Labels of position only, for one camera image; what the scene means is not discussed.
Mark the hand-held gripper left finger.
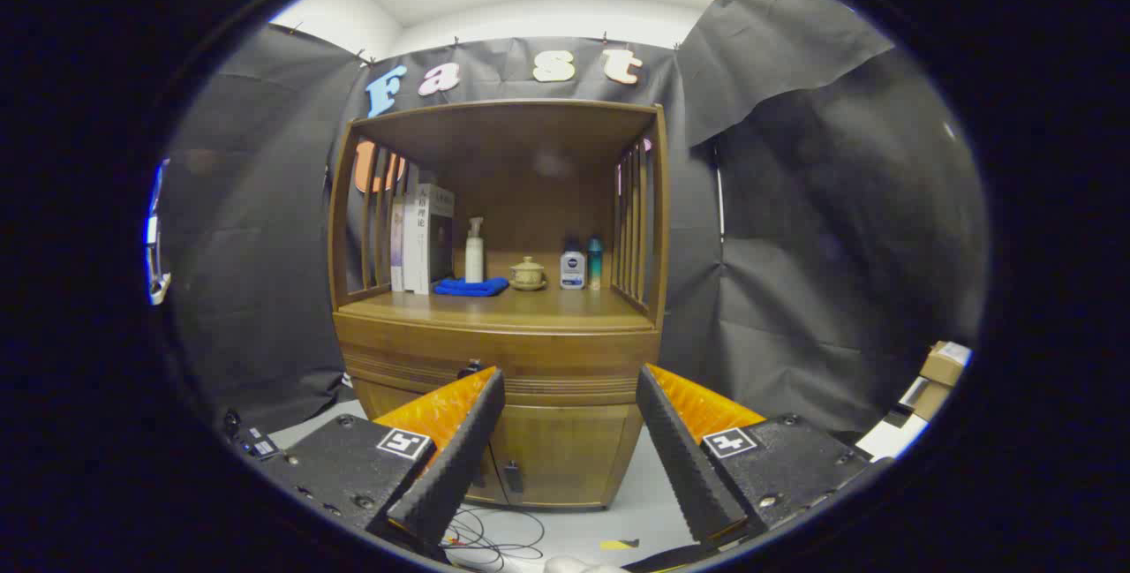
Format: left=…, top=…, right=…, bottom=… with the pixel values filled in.
left=256, top=367, right=506, bottom=556

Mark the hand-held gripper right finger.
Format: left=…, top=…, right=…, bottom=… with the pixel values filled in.
left=636, top=364, right=893, bottom=554

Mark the wooden drawer with black knob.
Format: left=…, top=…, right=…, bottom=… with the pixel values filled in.
left=334, top=313, right=663, bottom=406

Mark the wooden countertop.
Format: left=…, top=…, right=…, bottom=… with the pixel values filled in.
left=340, top=286, right=654, bottom=333

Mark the brown wooden cabinet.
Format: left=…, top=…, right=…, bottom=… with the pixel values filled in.
left=327, top=99, right=669, bottom=509

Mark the white shoe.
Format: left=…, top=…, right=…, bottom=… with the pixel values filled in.
left=543, top=555, right=619, bottom=573

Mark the blue folded cloth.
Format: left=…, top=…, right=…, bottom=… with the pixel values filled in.
left=433, top=276, right=510, bottom=298

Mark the beige lidded teacup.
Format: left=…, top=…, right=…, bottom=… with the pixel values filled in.
left=509, top=256, right=546, bottom=292

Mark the white pump bottle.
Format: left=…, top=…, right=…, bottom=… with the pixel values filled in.
left=464, top=217, right=486, bottom=284

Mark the small black device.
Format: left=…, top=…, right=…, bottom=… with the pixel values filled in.
left=225, top=410, right=283, bottom=461

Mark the flat white board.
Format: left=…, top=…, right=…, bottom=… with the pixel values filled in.
left=855, top=414, right=930, bottom=461

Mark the white lotion bottle blue cap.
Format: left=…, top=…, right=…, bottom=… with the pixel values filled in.
left=560, top=242, right=587, bottom=290

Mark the white book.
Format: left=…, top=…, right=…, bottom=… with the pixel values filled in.
left=403, top=183, right=456, bottom=295

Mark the pale purple book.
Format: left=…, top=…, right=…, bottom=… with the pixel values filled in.
left=389, top=193, right=407, bottom=293

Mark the cardboard box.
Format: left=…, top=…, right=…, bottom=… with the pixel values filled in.
left=918, top=341, right=972, bottom=388
left=896, top=377, right=954, bottom=422

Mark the white and blue device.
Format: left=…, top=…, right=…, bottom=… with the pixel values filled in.
left=146, top=158, right=173, bottom=306

